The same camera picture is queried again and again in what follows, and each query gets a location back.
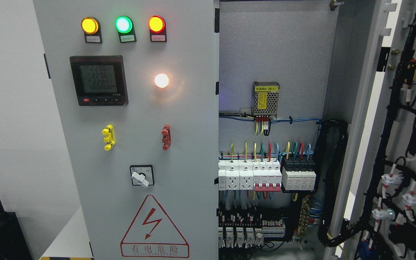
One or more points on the grey cabinet door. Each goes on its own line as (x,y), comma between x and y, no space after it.
(384,206)
(187,51)

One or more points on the white rotary selector switch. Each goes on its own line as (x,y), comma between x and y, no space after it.
(142,175)

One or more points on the green indicator lamp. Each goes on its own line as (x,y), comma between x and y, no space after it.
(123,24)

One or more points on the relay terminal row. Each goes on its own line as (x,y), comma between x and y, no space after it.
(246,228)

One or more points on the red electric warning sticker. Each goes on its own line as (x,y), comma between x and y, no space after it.
(153,234)

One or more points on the white glowing indicator lamp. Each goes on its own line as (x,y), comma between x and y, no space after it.
(161,80)

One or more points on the black box at left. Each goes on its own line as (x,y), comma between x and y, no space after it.
(12,241)

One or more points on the yellow terminal post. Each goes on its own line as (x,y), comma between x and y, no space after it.
(108,133)

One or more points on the black digital power meter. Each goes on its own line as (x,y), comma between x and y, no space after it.
(99,80)

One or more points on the grey cabinet body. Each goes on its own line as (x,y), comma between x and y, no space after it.
(323,54)

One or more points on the yellow indicator lamp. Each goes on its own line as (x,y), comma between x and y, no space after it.
(90,25)

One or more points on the metal mesh power supply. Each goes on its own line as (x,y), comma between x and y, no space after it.
(265,98)

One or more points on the white socket modules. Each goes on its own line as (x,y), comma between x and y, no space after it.
(235,175)

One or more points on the black white surge protector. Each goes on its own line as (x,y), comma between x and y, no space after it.
(298,175)

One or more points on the red terminal post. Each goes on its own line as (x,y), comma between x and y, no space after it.
(166,137)

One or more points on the red indicator lamp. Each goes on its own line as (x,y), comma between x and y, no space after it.
(156,24)

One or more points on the red four-pole circuit breaker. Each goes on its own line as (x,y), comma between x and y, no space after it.
(267,176)

